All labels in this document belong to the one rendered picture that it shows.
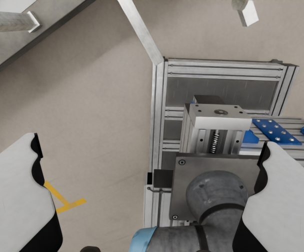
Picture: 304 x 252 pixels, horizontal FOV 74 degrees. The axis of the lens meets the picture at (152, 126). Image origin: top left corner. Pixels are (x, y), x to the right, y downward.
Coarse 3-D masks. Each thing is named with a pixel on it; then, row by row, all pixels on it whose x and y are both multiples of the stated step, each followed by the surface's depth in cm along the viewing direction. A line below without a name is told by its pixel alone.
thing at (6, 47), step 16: (48, 0) 63; (64, 0) 62; (80, 0) 62; (48, 16) 65; (64, 16) 65; (0, 32) 67; (16, 32) 67; (32, 32) 67; (48, 32) 70; (0, 48) 69; (16, 48) 69; (0, 64) 72
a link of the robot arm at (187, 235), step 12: (144, 228) 41; (156, 228) 40; (168, 228) 39; (180, 228) 39; (192, 228) 39; (132, 240) 37; (144, 240) 37; (156, 240) 37; (168, 240) 36; (180, 240) 36; (192, 240) 36
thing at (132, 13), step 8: (120, 0) 49; (128, 0) 49; (128, 8) 50; (136, 8) 51; (128, 16) 51; (136, 16) 51; (136, 24) 51; (144, 24) 51; (136, 32) 52; (144, 32) 52; (144, 40) 53; (152, 40) 53; (152, 48) 54; (152, 56) 55; (160, 56) 55
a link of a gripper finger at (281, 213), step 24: (264, 144) 11; (264, 168) 9; (288, 168) 9; (264, 192) 8; (288, 192) 8; (264, 216) 7; (288, 216) 7; (240, 240) 7; (264, 240) 6; (288, 240) 6
